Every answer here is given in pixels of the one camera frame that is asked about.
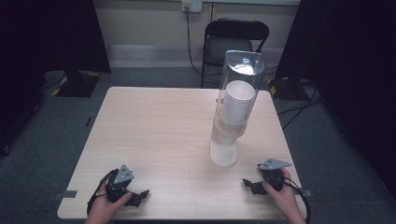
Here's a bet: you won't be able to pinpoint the person's right hand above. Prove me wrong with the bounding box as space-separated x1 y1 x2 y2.
262 167 305 219

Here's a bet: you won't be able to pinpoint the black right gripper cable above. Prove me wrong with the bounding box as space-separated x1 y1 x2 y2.
282 175 312 224

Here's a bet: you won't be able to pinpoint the person's left hand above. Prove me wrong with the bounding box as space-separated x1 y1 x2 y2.
84 191 134 222

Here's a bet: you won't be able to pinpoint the black socket cable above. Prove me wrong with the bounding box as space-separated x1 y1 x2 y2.
185 5 220 86

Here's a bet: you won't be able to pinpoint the clear plastic cup dispenser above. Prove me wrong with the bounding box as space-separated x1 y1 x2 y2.
208 49 267 168

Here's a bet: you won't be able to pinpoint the black curtain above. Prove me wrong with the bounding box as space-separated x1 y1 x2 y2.
275 0 396 202

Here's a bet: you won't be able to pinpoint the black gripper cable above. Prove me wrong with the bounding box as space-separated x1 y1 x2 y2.
282 175 312 224
86 168 120 217

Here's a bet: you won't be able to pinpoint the stack of white paper cups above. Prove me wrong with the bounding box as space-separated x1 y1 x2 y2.
219 79 257 126

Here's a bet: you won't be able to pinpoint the black floor cables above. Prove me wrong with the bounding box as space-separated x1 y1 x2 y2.
276 88 322 131

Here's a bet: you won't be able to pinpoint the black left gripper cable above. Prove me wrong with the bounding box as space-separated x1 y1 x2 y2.
86 168 120 217

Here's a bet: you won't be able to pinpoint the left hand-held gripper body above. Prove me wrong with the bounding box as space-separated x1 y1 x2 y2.
105 163 142 206

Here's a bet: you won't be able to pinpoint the white wall socket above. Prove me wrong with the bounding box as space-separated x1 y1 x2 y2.
181 0 204 14

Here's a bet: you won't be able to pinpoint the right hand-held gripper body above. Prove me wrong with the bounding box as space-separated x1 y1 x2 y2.
257 158 293 192

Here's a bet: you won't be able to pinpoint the black stand base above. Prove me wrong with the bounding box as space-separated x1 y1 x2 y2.
266 75 314 101
50 70 102 98

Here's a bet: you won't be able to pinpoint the black folding chair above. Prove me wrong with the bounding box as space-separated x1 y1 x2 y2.
200 18 271 89

